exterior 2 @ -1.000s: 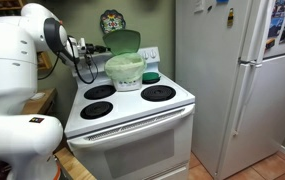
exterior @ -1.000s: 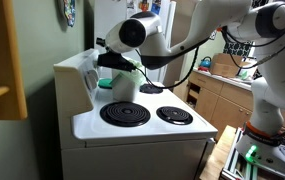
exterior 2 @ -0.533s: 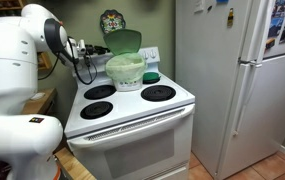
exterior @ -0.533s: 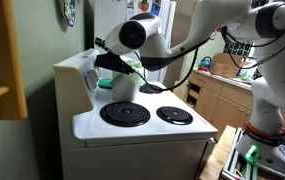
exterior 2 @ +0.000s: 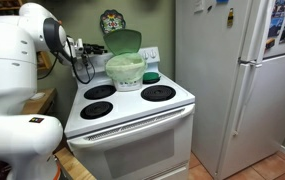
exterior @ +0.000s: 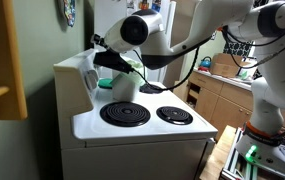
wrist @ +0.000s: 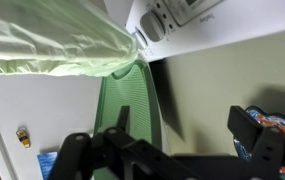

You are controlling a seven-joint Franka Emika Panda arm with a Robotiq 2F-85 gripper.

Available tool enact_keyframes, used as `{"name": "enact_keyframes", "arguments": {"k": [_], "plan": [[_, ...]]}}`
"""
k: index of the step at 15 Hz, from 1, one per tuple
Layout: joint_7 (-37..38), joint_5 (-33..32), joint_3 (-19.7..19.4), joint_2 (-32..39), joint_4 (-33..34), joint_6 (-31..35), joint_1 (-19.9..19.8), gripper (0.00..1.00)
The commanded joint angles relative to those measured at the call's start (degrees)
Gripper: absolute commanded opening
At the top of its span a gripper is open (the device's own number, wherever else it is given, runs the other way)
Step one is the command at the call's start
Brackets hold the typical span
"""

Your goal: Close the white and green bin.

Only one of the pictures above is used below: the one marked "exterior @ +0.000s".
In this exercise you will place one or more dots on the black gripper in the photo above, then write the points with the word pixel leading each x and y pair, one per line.
pixel 110 60

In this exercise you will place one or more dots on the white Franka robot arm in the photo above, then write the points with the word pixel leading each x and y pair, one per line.
pixel 272 93

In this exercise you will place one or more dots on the pale green bin liner bag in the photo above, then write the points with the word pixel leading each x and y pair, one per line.
pixel 138 75

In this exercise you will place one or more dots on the small white bin body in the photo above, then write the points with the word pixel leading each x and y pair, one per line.
pixel 123 93

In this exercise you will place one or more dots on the round white stove knob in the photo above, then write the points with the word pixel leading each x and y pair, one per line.
pixel 91 80

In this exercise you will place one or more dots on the large black coil burner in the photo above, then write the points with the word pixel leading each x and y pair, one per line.
pixel 150 88
pixel 125 114

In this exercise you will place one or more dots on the colourful hanging oven mitt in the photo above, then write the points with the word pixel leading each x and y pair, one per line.
pixel 69 11

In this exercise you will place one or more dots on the colourful fridge magnet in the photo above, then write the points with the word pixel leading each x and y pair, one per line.
pixel 144 4
pixel 156 5

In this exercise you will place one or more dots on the small black coil burner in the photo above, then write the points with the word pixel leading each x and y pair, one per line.
pixel 174 115

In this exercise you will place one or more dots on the blue kettle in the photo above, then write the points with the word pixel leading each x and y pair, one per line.
pixel 206 62

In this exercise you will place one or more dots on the white electric stove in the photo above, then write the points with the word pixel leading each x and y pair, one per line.
pixel 142 156

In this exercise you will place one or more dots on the light kitchen countertop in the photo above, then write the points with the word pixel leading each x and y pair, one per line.
pixel 222 79

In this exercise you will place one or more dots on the brown cardboard box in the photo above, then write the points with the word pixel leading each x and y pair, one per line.
pixel 227 65

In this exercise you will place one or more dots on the wooden kitchen base cabinets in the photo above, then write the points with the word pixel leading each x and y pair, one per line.
pixel 228 103

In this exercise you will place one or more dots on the black white patterned cloth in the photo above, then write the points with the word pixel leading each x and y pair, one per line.
pixel 237 48

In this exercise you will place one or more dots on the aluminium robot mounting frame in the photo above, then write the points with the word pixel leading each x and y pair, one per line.
pixel 235 166

